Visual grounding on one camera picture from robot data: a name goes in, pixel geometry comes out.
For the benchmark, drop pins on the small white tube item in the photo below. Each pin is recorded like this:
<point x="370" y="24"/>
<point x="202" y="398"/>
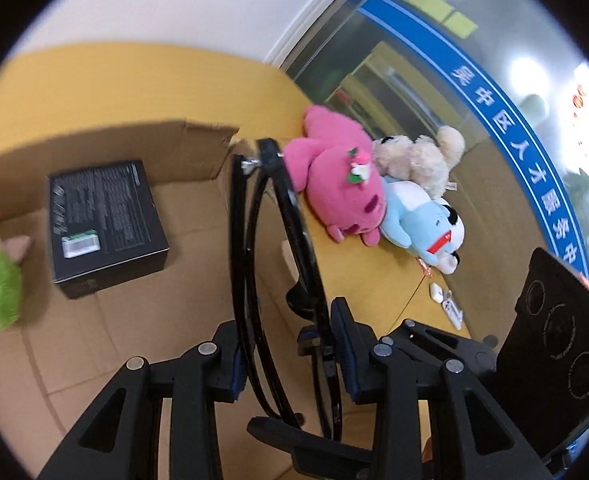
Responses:
<point x="445" y="299"/>

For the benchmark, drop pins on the black product box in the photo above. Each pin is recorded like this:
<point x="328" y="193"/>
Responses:
<point x="104" y="228"/>

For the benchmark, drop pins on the cardboard box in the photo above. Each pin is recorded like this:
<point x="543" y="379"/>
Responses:
<point x="61" y="352"/>

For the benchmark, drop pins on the pink plush toy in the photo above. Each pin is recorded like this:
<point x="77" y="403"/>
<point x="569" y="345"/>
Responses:
<point x="333" y="166"/>

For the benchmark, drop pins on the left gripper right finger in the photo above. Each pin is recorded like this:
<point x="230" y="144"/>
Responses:
<point x="432" y="422"/>

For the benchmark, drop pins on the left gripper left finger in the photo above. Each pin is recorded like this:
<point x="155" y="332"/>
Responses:
<point x="117" y="437"/>

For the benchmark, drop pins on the beige teddy bear plush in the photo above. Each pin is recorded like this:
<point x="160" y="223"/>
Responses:
<point x="424" y="161"/>

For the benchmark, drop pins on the light blue dog plush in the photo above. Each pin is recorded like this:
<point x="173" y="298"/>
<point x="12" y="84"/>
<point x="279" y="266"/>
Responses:
<point x="432" y="231"/>

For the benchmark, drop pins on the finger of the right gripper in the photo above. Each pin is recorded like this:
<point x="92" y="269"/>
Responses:
<point x="429" y="345"/>

